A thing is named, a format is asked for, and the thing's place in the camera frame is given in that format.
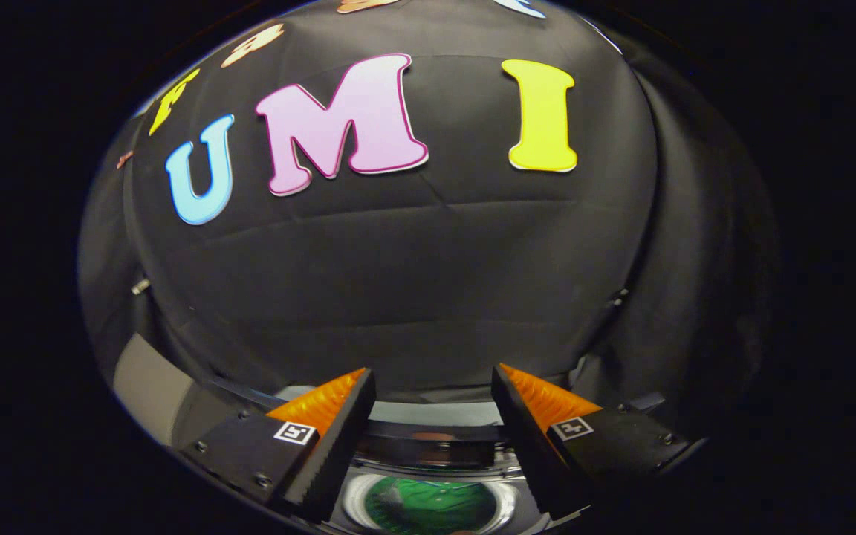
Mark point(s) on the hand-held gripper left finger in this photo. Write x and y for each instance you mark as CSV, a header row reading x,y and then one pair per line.
x,y
335,453

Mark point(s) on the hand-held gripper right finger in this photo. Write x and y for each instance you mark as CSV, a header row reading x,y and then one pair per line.
x,y
528,453

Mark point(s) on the grey washing machine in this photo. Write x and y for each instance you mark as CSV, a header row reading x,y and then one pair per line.
x,y
354,505

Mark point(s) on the green polo shirt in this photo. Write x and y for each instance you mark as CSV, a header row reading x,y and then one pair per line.
x,y
435,509

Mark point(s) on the black backdrop cloth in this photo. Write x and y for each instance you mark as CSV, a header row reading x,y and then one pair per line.
x,y
413,282

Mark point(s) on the wooden clothespin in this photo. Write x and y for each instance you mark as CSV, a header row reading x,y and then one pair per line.
x,y
125,159

